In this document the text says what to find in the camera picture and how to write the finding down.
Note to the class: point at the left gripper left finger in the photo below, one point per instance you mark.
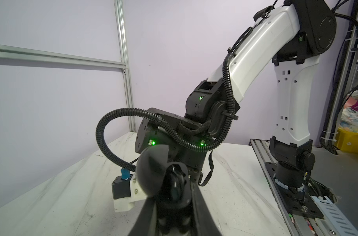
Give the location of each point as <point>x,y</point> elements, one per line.
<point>146,222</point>

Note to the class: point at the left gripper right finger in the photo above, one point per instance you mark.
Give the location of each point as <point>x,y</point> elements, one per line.
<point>202,223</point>

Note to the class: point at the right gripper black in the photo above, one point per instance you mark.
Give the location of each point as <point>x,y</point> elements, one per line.
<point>162,128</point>

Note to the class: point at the black earbud charging case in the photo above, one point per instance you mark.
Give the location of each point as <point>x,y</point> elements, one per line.
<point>168,183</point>

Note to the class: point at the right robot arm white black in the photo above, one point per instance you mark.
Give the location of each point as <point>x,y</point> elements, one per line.
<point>292,37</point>

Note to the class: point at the yellow storage bin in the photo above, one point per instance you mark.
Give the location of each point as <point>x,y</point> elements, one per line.
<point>347,141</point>

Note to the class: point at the pink plastic bag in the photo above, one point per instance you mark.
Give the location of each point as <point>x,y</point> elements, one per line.
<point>349,119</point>

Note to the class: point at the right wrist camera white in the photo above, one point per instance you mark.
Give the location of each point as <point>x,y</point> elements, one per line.
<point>126,191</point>

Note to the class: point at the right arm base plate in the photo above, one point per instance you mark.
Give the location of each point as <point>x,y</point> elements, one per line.
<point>294,201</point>

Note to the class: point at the aluminium mounting rail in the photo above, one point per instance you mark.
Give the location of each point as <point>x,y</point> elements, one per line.
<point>294,170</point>

